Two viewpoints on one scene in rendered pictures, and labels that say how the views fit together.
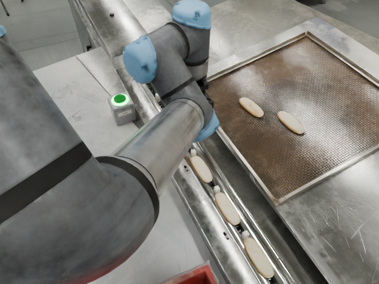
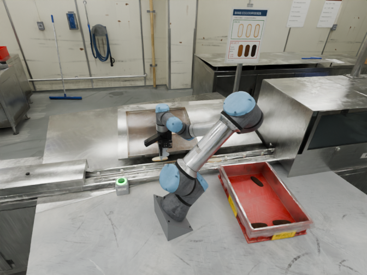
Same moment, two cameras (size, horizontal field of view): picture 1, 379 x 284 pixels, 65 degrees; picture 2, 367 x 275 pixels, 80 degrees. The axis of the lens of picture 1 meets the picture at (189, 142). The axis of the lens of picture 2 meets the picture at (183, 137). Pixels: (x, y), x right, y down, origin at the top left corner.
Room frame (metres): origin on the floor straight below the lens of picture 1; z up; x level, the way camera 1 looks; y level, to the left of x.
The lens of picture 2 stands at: (0.22, 1.03, 1.80)
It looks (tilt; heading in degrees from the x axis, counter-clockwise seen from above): 33 degrees down; 282
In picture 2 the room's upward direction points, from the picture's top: 2 degrees clockwise
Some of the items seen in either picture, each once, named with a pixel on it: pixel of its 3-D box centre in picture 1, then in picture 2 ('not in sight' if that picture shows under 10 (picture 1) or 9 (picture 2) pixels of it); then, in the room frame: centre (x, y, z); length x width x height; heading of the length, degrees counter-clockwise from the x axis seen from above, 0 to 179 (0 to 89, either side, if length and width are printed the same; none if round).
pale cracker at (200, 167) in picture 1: (201, 168); not in sight; (0.50, -0.03, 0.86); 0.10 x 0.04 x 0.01; 26
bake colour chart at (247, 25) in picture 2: not in sight; (246, 37); (0.15, -1.13, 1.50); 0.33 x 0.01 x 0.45; 22
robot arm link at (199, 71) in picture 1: (192, 64); (162, 126); (0.56, -0.01, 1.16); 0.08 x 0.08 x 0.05
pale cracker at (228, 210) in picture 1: (227, 207); not in sight; (0.37, -0.10, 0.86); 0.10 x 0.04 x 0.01; 26
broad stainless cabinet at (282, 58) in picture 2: not in sight; (254, 86); (-0.18, -2.76, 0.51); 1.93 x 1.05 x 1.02; 26
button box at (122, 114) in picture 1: (123, 111); (122, 187); (0.74, 0.23, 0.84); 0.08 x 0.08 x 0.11; 26
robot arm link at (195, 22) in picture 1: (190, 32); (162, 114); (0.56, 0.00, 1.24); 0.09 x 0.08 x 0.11; 137
